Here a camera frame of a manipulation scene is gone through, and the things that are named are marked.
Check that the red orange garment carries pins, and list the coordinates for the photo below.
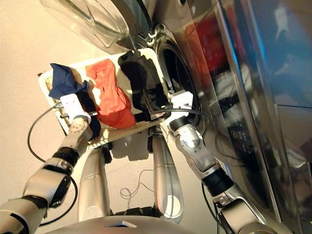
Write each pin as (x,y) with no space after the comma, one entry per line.
(109,97)

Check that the black garment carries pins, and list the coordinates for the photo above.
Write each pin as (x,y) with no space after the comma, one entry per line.
(139,73)

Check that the navy blue garment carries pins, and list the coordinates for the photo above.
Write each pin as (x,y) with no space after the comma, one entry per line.
(63,80)

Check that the pale woven basket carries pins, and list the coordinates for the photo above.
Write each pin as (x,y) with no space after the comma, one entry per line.
(125,83)

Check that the round glass washing machine door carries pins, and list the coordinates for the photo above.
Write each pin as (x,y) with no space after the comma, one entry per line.
(97,22)

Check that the grey washing machine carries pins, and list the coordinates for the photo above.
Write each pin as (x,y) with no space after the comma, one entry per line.
(243,73)

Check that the silver robot torso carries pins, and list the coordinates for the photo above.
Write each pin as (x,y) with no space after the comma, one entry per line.
(85,226)

